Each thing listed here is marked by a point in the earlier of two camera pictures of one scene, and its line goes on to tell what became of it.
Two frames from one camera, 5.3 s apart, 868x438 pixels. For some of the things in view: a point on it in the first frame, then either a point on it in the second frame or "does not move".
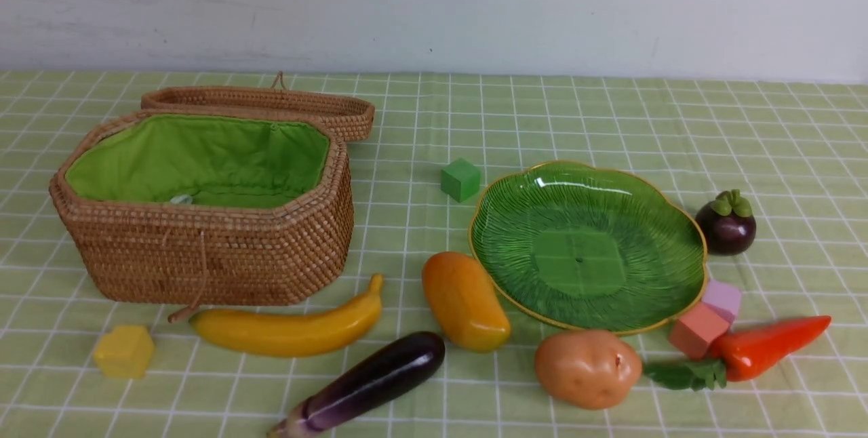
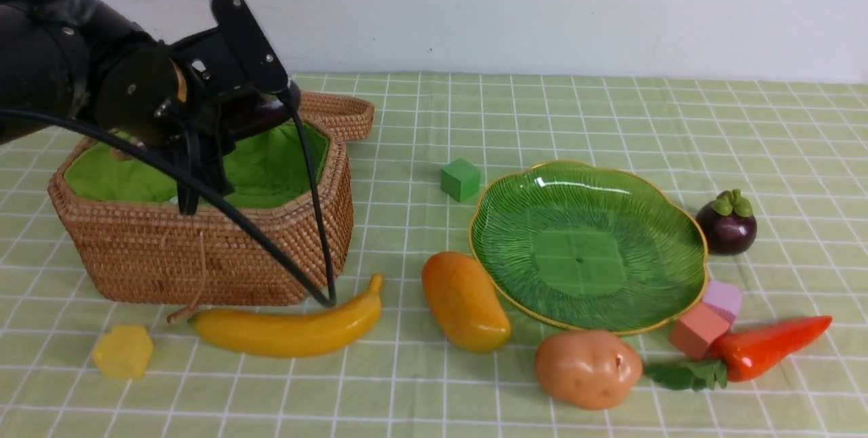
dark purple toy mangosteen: [726, 224] does not move
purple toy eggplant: [367, 388] to [241, 114]
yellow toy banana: [293, 333] does not move
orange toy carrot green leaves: [737, 356] does not move
